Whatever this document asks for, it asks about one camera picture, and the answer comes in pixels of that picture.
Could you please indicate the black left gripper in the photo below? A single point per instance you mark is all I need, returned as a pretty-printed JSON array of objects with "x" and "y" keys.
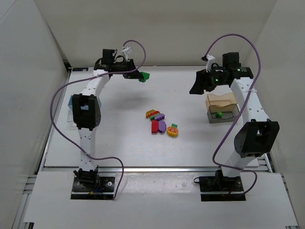
[{"x": 131, "y": 69}]

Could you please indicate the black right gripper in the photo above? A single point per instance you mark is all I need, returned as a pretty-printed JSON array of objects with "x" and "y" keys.
[{"x": 206, "y": 79}]

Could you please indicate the green stepped lego block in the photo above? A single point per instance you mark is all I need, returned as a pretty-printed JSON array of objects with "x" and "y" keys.
[{"x": 144, "y": 77}]

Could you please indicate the small green lego brick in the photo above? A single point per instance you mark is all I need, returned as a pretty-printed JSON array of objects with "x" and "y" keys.
[{"x": 219, "y": 115}]

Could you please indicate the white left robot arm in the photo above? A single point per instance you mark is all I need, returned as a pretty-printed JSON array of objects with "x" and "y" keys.
[{"x": 87, "y": 120}]

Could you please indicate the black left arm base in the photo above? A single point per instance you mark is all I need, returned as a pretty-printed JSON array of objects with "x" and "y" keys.
[{"x": 103, "y": 190}]

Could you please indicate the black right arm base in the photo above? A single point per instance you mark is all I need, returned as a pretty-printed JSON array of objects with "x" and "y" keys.
[{"x": 218, "y": 188}]

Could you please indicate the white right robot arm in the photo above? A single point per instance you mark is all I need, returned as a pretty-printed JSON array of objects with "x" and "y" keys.
[{"x": 258, "y": 133}]

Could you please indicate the orange translucent container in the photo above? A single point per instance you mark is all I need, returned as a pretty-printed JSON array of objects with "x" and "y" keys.
[{"x": 225, "y": 102}]

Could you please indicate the grey translucent container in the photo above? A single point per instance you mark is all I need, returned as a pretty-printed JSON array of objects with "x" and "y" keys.
[{"x": 229, "y": 116}]

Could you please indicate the yellow black striped lego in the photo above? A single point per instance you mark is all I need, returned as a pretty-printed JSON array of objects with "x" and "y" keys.
[{"x": 149, "y": 112}]

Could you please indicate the red green rounded lego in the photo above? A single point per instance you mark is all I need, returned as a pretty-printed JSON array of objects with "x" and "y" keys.
[{"x": 155, "y": 115}]

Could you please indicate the purple flat lego plate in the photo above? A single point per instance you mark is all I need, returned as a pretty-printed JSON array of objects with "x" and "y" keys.
[{"x": 159, "y": 117}]

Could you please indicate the red half-round lego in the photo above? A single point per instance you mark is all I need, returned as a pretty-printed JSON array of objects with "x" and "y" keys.
[{"x": 154, "y": 126}]

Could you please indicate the yellow orange printed lego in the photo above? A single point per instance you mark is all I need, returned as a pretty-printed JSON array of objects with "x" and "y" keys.
[{"x": 172, "y": 131}]

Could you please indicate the purple half-round lego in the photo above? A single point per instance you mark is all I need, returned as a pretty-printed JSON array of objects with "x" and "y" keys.
[{"x": 162, "y": 126}]

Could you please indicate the blue label sticker left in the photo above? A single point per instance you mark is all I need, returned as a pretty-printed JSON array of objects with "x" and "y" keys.
[{"x": 80, "y": 69}]

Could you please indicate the blue plastic container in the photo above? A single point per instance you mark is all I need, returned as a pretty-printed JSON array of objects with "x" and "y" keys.
[{"x": 70, "y": 102}]

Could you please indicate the clear plastic container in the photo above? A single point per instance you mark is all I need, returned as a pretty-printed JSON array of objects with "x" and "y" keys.
[{"x": 70, "y": 116}]

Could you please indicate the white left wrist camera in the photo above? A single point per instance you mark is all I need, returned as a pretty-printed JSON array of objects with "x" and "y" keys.
[{"x": 127, "y": 51}]

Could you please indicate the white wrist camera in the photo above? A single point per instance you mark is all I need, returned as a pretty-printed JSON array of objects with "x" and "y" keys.
[
  {"x": 209, "y": 61},
  {"x": 127, "y": 51}
]

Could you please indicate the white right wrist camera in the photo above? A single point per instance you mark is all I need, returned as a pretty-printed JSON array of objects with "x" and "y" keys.
[{"x": 209, "y": 61}]

